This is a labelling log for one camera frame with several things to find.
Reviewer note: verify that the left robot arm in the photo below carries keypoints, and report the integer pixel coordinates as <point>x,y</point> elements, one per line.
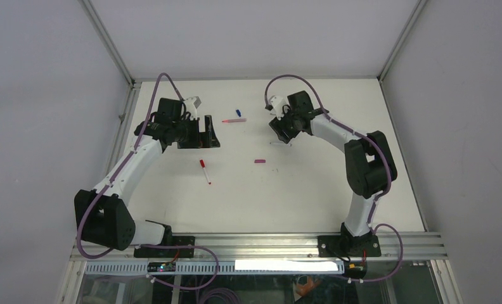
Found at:
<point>102,213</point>

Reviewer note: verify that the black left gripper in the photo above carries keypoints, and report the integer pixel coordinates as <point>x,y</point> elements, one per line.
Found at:
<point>201,140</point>

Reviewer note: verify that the aluminium frame rail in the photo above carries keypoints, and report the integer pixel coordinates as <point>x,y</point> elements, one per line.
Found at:
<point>412,246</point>

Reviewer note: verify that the white pen black tip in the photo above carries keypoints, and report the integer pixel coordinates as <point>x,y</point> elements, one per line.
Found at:
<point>280,144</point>

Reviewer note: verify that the pink pen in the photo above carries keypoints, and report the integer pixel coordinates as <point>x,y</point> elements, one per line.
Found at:
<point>235,120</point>

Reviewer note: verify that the small circuit board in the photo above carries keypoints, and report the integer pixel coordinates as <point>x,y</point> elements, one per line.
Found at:
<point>159,267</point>

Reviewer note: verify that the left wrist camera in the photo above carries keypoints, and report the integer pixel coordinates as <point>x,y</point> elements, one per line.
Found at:
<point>191,106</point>

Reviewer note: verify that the white slotted cable duct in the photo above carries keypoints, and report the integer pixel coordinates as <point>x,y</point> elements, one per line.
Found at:
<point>237,267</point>

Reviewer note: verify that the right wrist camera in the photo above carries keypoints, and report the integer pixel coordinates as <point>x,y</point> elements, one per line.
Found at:
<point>278,106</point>

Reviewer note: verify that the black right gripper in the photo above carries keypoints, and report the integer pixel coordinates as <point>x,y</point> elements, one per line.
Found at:
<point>278,126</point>

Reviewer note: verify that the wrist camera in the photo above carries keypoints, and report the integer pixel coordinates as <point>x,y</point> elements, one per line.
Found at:
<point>191,106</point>
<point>278,106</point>

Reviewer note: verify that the white pen red tip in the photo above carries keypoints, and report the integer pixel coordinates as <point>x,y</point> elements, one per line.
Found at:
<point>207,176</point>

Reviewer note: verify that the orange object below table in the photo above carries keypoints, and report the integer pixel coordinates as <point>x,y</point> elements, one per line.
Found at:
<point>305,284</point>

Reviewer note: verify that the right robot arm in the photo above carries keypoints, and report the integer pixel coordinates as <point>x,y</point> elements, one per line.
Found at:
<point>370,168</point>

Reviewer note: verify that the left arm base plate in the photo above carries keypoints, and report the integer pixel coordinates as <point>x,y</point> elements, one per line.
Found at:
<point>176,245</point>

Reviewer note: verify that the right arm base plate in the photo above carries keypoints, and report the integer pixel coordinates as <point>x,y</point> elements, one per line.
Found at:
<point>347,246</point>

